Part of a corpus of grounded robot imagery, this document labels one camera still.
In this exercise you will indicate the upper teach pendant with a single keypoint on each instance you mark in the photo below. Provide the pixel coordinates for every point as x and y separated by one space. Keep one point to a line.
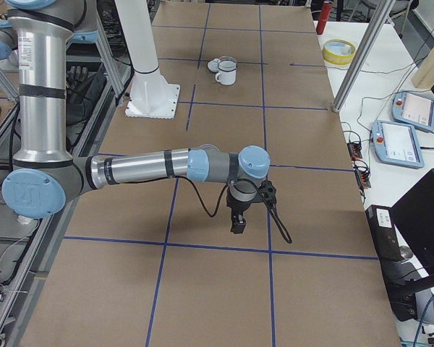
414 109

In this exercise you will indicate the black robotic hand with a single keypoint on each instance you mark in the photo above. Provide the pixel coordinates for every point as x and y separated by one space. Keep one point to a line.
77 82

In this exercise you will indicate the aluminium frame post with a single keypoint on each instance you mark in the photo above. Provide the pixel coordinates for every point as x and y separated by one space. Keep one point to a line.
373 29

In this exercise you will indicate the lower orange black adapter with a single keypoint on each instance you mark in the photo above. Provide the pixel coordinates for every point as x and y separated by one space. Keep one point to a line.
363 177

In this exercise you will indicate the orange black adapter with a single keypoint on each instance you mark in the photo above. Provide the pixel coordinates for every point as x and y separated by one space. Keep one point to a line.
363 177
354 149

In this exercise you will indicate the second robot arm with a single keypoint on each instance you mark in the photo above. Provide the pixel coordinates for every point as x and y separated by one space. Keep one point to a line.
8 38

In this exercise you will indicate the wooden beam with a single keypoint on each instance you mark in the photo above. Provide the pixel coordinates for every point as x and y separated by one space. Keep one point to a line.
424 77

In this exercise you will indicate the black desktop box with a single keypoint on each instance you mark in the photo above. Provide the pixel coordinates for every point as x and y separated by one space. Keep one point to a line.
383 232

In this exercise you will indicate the upper orange black adapter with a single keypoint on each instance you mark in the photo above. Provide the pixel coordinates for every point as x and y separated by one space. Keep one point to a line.
354 149

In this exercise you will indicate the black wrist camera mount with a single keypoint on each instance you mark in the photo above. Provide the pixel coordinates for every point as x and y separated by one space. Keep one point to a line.
267 194

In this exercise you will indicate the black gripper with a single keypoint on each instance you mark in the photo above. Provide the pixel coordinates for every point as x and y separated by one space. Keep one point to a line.
237 207

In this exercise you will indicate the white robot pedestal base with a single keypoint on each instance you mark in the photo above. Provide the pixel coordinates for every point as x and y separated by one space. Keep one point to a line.
150 95

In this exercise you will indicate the white enamel mug blue rim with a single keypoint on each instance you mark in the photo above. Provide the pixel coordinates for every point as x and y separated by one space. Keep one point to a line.
226 78

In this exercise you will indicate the black computer monitor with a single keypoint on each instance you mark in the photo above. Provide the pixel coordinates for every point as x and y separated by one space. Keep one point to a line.
413 215

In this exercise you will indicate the red cylinder bottle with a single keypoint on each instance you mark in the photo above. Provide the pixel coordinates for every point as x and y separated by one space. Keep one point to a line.
324 15

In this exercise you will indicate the teach pendant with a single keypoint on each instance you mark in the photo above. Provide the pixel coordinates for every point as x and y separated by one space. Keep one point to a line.
397 144
414 109

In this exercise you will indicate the white ceramic lid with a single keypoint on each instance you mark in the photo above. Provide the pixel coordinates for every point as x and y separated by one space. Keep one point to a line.
212 65

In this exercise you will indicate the lower teach pendant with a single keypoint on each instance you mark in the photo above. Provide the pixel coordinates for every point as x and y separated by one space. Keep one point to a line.
397 144

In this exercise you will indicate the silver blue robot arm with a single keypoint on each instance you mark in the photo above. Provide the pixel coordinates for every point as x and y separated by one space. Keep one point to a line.
45 176

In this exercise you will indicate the yellow tape roll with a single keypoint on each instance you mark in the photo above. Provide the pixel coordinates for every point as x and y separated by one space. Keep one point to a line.
338 51

